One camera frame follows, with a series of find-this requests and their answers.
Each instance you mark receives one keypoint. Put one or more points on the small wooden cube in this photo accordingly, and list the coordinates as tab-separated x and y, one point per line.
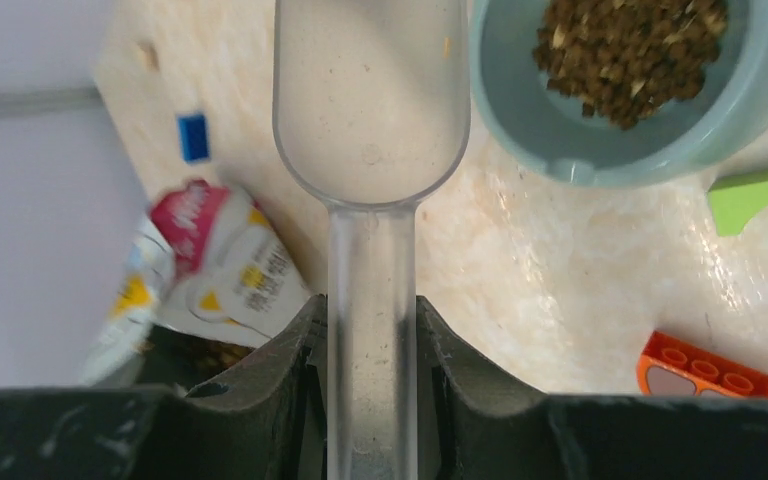
148	57

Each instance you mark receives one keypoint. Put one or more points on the green curved toy piece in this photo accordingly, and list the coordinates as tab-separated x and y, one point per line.
735	200

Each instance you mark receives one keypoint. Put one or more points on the orange semicircle toy block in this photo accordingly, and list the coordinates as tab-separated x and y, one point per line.
668	366

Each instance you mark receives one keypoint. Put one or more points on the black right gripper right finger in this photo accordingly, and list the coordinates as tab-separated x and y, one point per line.
477	421

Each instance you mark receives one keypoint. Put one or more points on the teal double pet bowl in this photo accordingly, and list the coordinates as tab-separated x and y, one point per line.
620	93

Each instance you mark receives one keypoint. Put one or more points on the pink pet food bag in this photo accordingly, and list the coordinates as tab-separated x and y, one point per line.
207	282

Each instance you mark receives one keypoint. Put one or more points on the clear plastic scoop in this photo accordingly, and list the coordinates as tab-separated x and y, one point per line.
371	115

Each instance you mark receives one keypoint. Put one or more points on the blue toy block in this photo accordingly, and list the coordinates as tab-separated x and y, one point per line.
193	137

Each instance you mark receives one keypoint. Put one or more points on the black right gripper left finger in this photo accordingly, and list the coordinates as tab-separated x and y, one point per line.
260	419

